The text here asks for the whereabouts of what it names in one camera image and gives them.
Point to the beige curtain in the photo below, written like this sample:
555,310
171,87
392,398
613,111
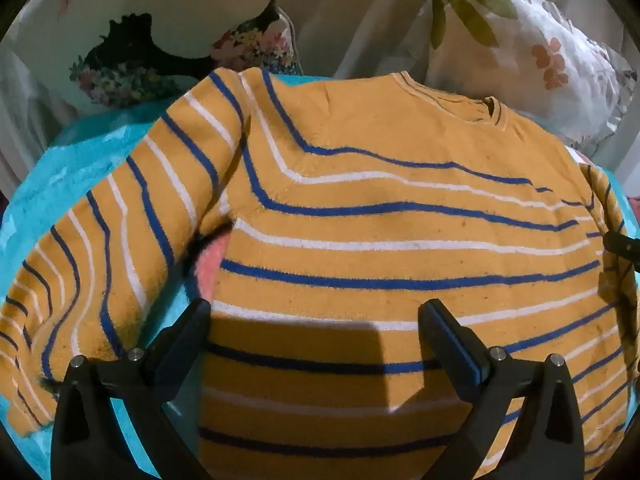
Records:
350,10

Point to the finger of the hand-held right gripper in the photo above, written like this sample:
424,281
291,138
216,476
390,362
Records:
622,245

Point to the striped curtain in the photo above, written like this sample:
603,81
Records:
25,115

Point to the teal star printed blanket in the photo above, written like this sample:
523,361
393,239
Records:
65,170

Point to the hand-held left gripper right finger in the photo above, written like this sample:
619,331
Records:
462,346

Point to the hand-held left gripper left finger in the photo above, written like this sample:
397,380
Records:
184,332

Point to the yellow striped sweater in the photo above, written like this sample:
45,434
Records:
375,240

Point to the white eyelash print pillow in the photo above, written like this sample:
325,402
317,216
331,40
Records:
100,10

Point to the white leaf print pillow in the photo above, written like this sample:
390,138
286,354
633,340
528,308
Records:
550,35

